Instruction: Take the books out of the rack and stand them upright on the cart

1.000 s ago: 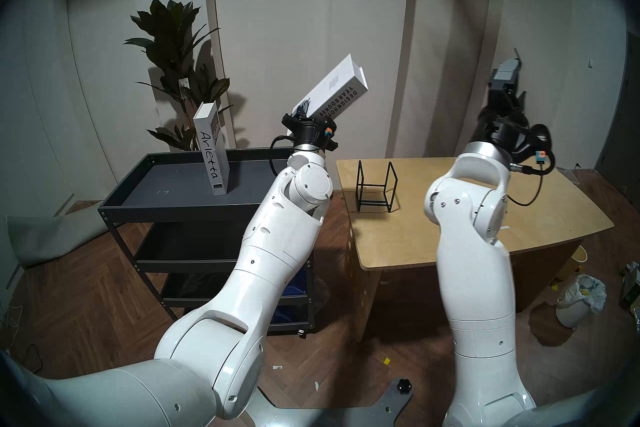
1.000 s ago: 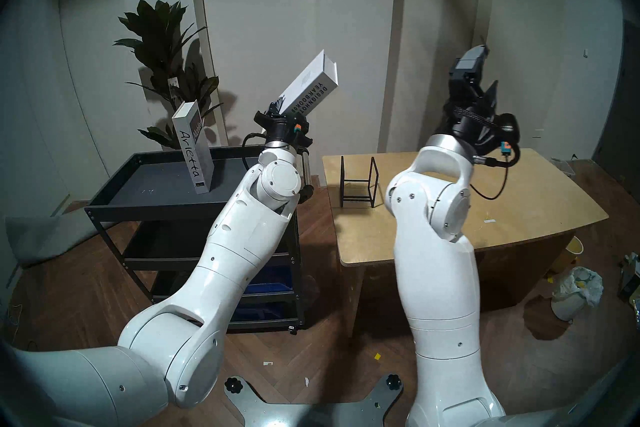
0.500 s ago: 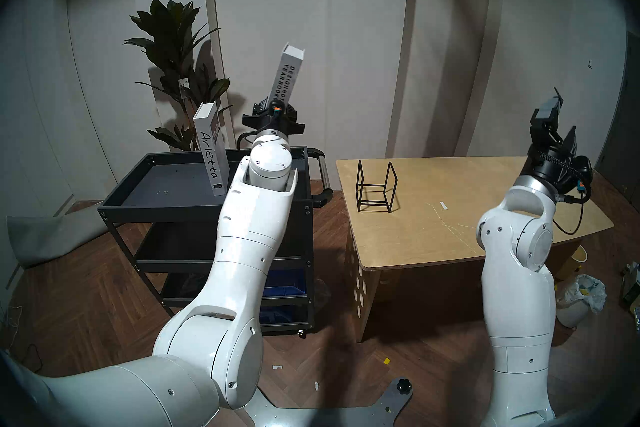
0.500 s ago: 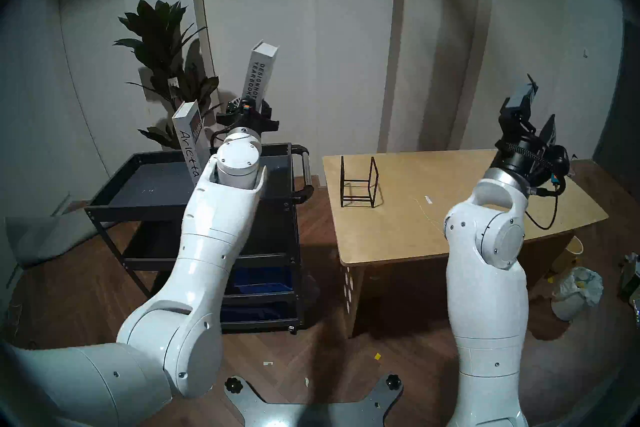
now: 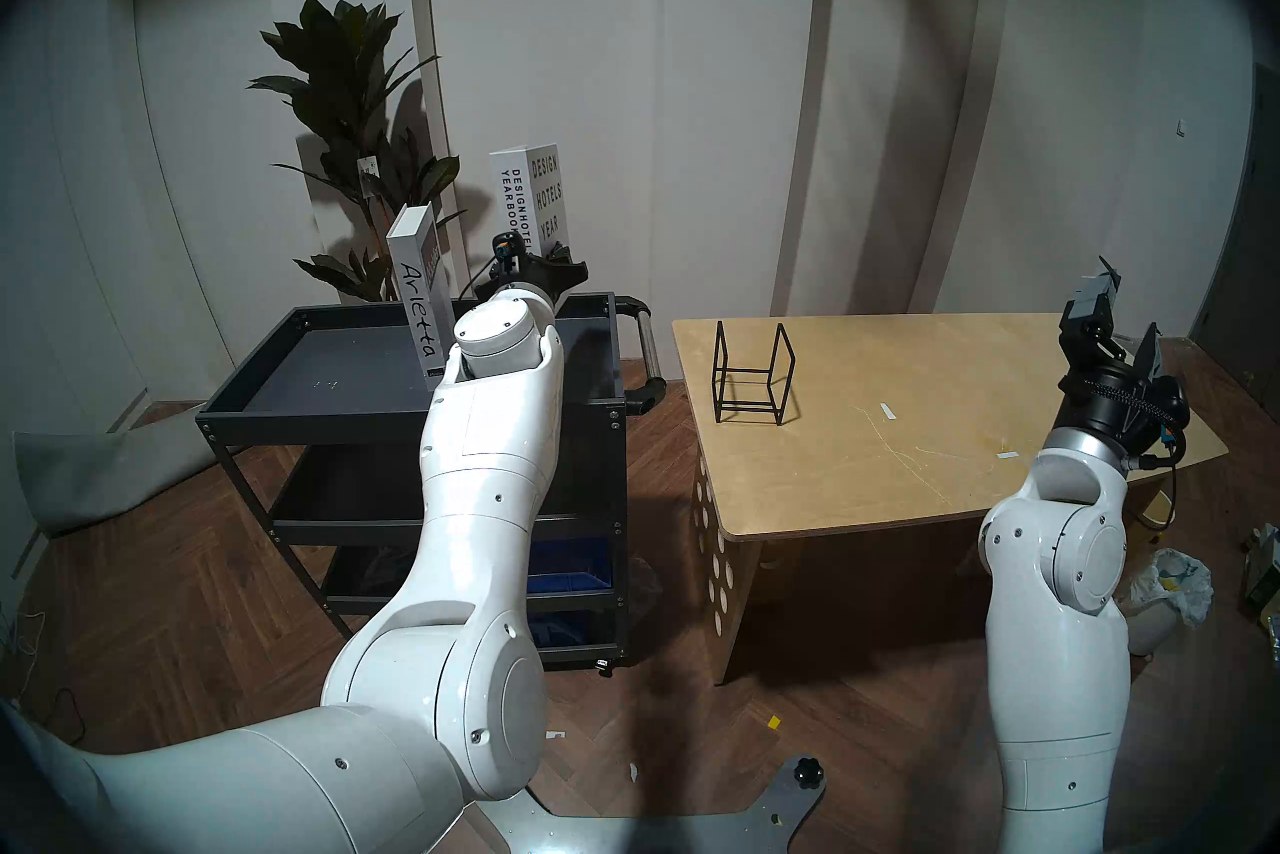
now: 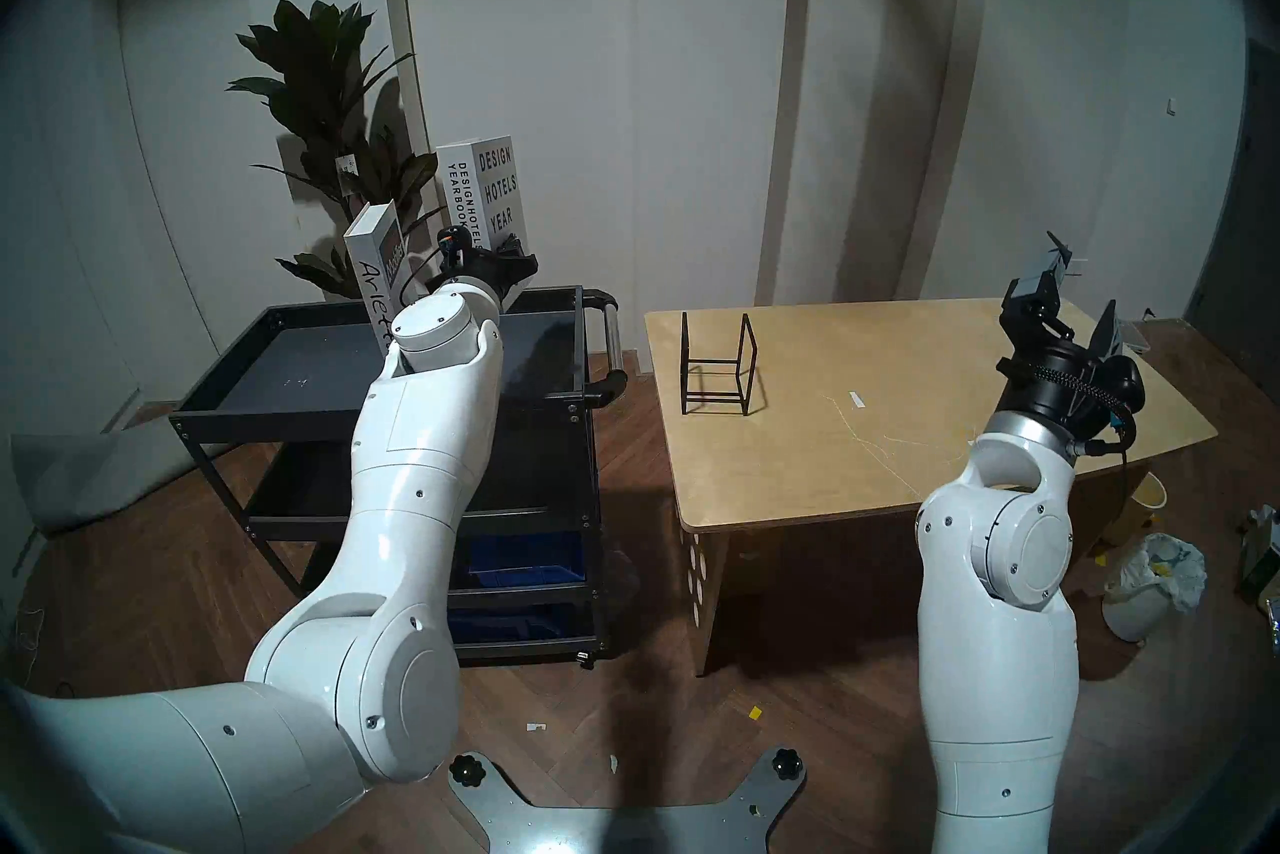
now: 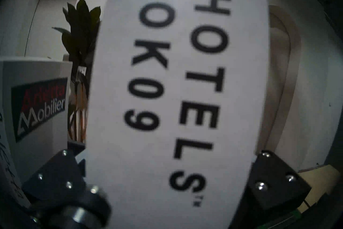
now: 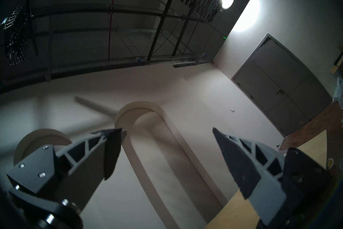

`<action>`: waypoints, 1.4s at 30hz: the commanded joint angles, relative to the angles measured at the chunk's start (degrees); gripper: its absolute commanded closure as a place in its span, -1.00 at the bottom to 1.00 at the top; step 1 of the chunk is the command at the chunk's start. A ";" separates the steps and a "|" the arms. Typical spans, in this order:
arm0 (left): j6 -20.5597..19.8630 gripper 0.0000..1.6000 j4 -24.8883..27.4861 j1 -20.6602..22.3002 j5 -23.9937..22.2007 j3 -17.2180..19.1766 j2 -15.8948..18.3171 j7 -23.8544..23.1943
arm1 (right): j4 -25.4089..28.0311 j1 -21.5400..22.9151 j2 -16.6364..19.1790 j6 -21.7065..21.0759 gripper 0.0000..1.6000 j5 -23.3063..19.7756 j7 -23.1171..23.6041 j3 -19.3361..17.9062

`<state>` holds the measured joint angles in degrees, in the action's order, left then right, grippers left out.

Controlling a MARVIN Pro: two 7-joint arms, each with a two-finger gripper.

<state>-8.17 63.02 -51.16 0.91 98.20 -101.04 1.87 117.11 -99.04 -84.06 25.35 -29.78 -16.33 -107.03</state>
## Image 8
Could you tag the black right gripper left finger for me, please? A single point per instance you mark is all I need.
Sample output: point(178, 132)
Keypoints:
point(67, 166)

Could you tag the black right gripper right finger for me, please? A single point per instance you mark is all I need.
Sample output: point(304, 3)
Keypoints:
point(268, 177)

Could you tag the light wooden table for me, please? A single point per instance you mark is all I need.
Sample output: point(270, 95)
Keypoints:
point(230, 215)

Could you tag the dark grey door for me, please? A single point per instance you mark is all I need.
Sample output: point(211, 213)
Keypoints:
point(281, 83)

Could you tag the red ceiling pipe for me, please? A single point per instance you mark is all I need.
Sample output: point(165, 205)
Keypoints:
point(111, 16)

